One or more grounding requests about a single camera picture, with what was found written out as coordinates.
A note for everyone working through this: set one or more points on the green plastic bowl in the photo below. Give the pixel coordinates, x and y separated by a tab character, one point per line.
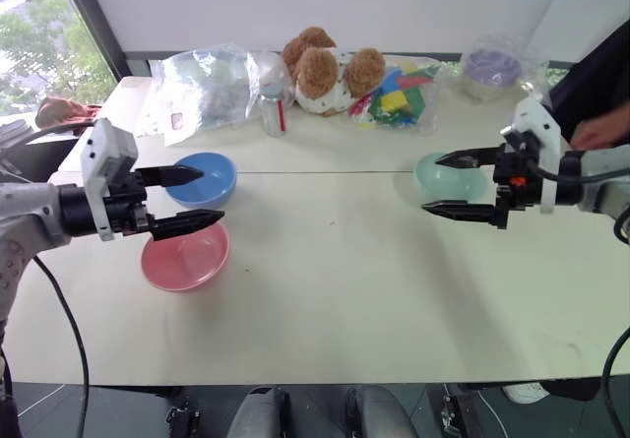
448	184

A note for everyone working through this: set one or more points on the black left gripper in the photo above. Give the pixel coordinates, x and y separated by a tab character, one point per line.
125	206

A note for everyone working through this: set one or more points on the small jar with red label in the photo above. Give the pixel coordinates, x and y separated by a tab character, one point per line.
273	110

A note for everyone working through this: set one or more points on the brown and white plush toy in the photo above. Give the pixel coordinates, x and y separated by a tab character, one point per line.
320	74

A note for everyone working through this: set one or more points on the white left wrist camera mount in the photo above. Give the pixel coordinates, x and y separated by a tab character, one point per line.
106	152

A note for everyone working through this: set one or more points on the person's bare hand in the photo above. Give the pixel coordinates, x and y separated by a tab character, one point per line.
598	133

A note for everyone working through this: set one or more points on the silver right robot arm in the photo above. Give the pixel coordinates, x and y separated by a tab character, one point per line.
605	192

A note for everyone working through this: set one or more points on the grey rounded robot leg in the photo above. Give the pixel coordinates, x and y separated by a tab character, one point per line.
381	413
261	413

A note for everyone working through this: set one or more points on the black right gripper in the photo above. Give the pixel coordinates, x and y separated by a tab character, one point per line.
514	182

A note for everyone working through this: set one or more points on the blue plastic bowl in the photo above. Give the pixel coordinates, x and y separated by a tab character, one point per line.
216	187

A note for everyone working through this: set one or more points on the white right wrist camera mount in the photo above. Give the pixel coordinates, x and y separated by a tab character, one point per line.
536	118

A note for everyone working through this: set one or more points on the person in dark clothing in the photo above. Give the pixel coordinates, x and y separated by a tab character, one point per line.
595	74

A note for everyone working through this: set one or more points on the reddish brown cloth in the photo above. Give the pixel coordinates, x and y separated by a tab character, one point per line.
61	110

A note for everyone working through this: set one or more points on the black device beside table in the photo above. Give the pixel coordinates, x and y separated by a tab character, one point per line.
27	152

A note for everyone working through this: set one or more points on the red plastic bowl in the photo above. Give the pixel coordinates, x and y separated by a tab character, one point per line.
184	266

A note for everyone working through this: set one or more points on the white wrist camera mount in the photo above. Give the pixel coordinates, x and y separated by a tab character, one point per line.
106	152
536	118

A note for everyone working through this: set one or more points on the black window frame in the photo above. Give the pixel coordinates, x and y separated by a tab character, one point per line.
96	19

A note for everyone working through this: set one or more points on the bag of coloured blocks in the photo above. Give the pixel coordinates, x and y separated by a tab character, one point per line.
394	98

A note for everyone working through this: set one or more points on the bagged purple bowl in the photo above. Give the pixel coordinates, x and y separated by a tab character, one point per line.
492	66

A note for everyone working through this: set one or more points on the large clear plastic bag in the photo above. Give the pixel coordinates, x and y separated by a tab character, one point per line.
211	88

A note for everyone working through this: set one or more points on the white shoe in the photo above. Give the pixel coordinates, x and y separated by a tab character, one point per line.
526	393

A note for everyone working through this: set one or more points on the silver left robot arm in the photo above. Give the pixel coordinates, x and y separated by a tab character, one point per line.
29	211

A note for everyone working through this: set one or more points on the small clear plastic bag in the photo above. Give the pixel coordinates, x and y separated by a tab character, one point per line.
275	71

